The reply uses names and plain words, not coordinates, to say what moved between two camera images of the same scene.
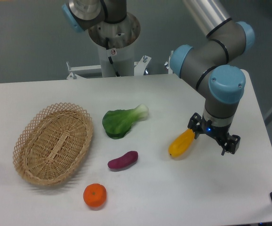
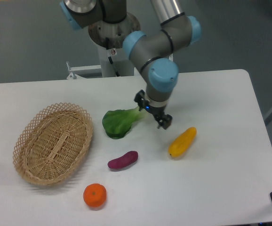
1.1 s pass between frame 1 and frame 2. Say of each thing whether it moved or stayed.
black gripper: moved
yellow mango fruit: stayed
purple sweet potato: stayed
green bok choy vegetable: stayed
